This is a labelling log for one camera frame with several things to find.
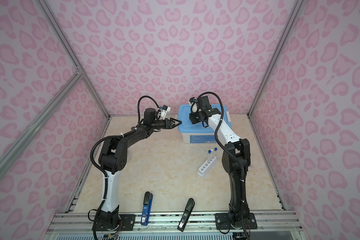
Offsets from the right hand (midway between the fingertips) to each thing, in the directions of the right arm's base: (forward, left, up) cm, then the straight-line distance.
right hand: (193, 115), depth 94 cm
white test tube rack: (-28, -8, -15) cm, 32 cm away
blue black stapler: (-47, +23, -14) cm, 55 cm away
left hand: (-4, +8, -1) cm, 9 cm away
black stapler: (-49, +2, -13) cm, 51 cm away
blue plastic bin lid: (-7, +4, -3) cm, 9 cm away
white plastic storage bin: (-10, +2, -10) cm, 15 cm away
